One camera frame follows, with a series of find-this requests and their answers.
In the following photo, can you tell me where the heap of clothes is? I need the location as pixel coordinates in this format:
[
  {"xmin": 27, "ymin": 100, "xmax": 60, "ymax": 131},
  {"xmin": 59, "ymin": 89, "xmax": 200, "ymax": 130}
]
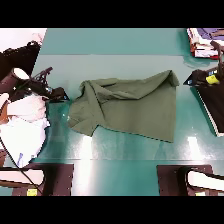
[
  {"xmin": 0, "ymin": 92, "xmax": 52, "ymax": 169},
  {"xmin": 186, "ymin": 27, "xmax": 224, "ymax": 61}
]

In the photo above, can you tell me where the black cable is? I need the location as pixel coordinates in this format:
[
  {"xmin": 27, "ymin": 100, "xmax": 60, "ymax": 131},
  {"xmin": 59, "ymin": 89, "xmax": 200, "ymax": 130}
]
[{"xmin": 0, "ymin": 135, "xmax": 45, "ymax": 196}]

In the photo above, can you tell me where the olive green T-shirt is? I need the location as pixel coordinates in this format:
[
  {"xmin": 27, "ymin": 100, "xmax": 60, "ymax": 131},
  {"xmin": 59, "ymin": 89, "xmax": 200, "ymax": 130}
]
[{"xmin": 67, "ymin": 69, "xmax": 180, "ymax": 144}]

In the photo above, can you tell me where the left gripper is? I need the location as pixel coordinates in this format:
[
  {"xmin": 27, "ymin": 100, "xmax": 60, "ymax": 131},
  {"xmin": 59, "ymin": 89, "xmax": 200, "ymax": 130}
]
[{"xmin": 49, "ymin": 86, "xmax": 70, "ymax": 102}]

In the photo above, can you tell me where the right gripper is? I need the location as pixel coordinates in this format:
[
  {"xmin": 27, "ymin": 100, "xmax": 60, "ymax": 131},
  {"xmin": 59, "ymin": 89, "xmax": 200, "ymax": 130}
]
[{"xmin": 183, "ymin": 68, "xmax": 210, "ymax": 87}]

